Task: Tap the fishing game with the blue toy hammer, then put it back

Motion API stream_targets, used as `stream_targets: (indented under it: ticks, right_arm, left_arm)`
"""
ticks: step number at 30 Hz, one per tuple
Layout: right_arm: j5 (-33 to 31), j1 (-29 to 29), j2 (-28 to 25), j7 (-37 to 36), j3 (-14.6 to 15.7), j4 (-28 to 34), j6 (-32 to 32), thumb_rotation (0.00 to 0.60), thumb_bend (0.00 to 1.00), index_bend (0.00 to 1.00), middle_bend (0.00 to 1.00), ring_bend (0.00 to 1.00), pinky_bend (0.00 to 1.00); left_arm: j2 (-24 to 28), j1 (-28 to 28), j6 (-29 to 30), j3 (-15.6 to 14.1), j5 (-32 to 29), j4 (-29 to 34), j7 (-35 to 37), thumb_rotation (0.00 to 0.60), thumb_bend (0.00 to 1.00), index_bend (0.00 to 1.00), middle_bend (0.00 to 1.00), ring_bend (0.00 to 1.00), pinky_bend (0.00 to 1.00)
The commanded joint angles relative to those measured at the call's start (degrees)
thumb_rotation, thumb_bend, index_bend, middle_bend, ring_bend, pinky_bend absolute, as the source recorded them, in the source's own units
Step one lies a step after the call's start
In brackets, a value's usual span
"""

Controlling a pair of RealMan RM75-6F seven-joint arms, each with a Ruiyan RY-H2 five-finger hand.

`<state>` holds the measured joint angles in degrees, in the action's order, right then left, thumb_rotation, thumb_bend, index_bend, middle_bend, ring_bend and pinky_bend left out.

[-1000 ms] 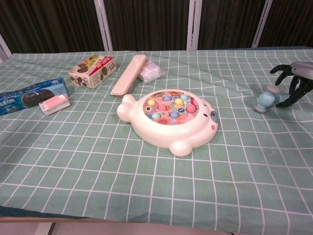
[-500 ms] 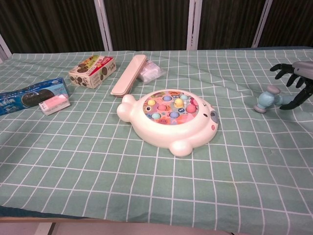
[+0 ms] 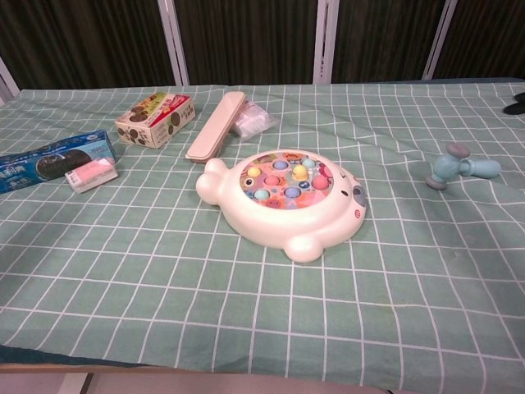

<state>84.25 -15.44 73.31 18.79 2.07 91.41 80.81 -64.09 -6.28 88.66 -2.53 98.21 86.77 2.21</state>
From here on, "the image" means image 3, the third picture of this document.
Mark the long beige plastic case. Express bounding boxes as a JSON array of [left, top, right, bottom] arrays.
[[184, 91, 246, 164]]

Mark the clear plastic bag packet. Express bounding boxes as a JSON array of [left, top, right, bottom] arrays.
[[229, 101, 275, 143]]

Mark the small pink white box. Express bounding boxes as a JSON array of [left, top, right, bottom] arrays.
[[64, 158, 119, 195]]

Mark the green checked tablecloth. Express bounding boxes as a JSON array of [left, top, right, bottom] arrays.
[[0, 80, 525, 394]]

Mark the white metal frame post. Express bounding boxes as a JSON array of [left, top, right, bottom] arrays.
[[313, 0, 341, 85], [422, 0, 459, 81], [0, 56, 21, 106], [157, 0, 190, 86]]

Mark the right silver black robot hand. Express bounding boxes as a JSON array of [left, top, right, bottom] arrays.
[[503, 92, 525, 117]]

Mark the light blue toy hammer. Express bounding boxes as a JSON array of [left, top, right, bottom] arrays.
[[425, 142, 502, 192]]

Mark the cream cookie carton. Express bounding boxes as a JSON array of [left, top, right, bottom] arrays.
[[114, 92, 195, 149]]

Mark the white whack-a-mole toy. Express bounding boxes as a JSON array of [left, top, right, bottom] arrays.
[[195, 149, 369, 264]]

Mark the blue cookie package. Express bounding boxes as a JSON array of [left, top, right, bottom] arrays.
[[0, 130, 116, 195]]

